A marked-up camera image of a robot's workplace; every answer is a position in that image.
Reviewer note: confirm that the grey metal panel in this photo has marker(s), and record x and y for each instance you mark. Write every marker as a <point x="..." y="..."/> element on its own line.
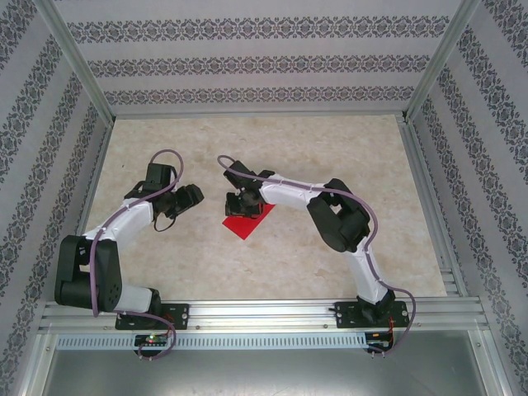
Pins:
<point x="264" y="375"/>

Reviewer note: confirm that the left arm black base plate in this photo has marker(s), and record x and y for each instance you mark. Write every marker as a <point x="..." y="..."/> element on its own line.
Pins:
<point x="179" y="314"/>

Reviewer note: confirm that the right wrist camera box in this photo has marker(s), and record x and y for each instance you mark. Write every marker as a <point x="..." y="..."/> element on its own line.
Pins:
<point x="238" y="173"/>

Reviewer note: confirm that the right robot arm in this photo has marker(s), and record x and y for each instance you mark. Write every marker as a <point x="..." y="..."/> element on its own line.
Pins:
<point x="338" y="222"/>

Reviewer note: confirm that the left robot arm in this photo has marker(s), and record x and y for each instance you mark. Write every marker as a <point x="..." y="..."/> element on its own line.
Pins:
<point x="88" y="272"/>

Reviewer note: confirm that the aluminium frame side rail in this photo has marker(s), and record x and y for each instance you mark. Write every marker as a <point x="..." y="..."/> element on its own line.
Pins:
<point x="431" y="206"/>
<point x="86" y="206"/>

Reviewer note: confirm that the aluminium mounting rail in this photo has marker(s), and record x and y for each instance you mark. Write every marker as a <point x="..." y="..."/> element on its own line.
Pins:
<point x="264" y="315"/>

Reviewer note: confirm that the aluminium frame post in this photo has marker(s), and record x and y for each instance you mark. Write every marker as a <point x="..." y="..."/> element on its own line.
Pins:
<point x="76" y="57"/>
<point x="441" y="57"/>

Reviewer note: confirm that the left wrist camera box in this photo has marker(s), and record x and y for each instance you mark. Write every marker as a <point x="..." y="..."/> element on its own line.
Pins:
<point x="160" y="173"/>

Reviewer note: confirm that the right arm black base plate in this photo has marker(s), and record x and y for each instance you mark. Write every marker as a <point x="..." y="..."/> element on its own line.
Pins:
<point x="346" y="317"/>

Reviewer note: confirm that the aluminium frame rear rail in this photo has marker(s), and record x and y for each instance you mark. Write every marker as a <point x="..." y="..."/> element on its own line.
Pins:
<point x="260" y="114"/>

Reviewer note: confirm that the circuit board with green light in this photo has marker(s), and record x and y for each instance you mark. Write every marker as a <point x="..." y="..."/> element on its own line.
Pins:
<point x="150" y="339"/>

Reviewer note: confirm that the small circuit board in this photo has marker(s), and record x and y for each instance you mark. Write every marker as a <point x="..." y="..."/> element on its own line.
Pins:
<point x="377" y="342"/>

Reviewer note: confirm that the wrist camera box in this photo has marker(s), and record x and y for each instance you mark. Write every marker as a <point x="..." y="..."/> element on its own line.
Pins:
<point x="238" y="173"/>
<point x="160" y="173"/>

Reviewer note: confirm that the red square paper sheet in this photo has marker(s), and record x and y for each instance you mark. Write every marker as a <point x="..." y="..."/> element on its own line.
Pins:
<point x="247" y="227"/>

